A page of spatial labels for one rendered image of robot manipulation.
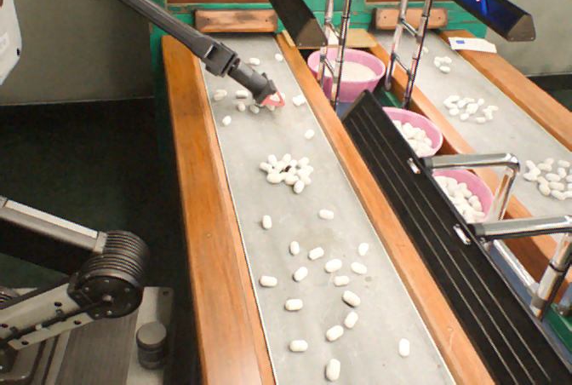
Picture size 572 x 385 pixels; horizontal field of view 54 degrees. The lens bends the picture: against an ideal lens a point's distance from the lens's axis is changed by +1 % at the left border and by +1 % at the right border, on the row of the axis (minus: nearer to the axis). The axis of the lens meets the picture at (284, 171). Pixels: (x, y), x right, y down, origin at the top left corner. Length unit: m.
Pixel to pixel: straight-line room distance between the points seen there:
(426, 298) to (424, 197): 0.36
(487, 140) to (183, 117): 0.87
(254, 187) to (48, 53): 1.83
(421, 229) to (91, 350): 0.86
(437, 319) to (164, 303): 0.68
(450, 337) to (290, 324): 0.29
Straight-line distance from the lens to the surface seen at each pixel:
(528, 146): 1.76
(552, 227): 0.80
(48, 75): 3.05
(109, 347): 1.39
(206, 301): 1.07
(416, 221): 0.81
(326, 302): 1.11
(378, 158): 0.91
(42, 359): 1.38
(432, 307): 1.12
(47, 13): 2.93
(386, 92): 1.94
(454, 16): 2.43
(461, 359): 1.06
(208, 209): 1.26
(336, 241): 1.24
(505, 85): 2.04
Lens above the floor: 1.56
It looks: 35 degrees down
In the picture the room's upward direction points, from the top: 5 degrees clockwise
